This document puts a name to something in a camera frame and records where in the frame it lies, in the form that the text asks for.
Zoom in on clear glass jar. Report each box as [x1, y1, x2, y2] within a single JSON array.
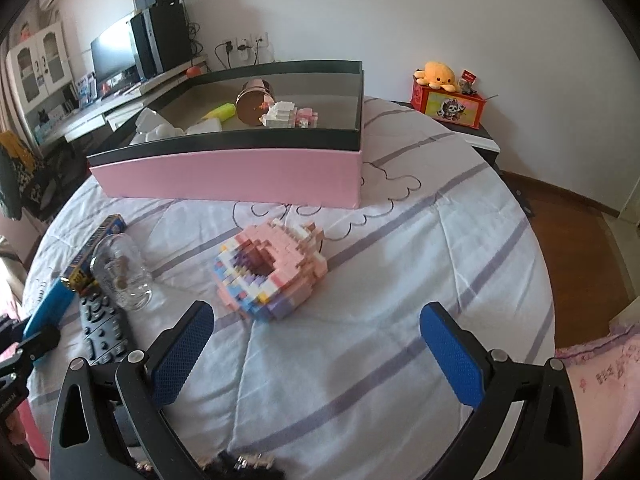
[[92, 233, 153, 311]]

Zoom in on rose gold cup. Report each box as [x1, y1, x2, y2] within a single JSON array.
[[235, 78, 277, 127]]

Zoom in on white desk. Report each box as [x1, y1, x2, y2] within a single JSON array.
[[35, 60, 208, 146]]

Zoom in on blue plastic case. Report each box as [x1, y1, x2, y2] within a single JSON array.
[[22, 280, 77, 342]]

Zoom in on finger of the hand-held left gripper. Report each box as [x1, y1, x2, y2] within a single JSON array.
[[0, 314, 26, 347], [19, 324, 62, 367]]

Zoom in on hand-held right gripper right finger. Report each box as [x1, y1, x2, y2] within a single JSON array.
[[419, 301, 585, 480]]

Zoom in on pink printed bedding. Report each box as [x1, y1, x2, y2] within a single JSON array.
[[552, 320, 640, 480]]

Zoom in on blue white carton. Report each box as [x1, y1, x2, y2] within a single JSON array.
[[75, 72, 98, 103]]

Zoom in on yellow octopus plush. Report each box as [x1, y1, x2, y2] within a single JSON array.
[[414, 61, 462, 92]]

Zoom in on black remote control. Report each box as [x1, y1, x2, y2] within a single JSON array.
[[79, 287, 136, 367]]

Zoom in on black power cable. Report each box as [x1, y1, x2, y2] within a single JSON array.
[[214, 40, 236, 68]]

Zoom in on red printed tin box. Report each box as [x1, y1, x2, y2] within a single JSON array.
[[411, 80, 486, 128]]

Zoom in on blue yellow packet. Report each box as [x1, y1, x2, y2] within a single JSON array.
[[60, 213, 127, 293]]

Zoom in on yellow highlighter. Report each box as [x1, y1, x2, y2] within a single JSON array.
[[201, 103, 237, 123]]

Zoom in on pink box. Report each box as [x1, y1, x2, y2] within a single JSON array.
[[86, 60, 366, 209]]

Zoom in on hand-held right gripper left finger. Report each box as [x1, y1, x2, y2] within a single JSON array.
[[50, 300, 216, 480]]

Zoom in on white charger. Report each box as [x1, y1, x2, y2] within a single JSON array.
[[186, 117, 223, 136]]

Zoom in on black computer monitor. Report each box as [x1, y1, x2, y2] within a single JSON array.
[[90, 12, 138, 88]]

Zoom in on pink block donut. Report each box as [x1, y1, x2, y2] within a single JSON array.
[[214, 217, 328, 322]]

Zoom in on white wall outlets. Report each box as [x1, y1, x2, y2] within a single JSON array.
[[222, 32, 271, 53]]

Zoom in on black toy figure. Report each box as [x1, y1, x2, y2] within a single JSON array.
[[197, 451, 281, 480]]

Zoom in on white glass-door cabinet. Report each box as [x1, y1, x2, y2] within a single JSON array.
[[5, 20, 71, 111]]

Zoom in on white pink block toy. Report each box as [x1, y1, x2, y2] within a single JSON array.
[[260, 101, 321, 128]]

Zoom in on black computer tower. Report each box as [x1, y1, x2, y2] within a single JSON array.
[[129, 2, 193, 81]]

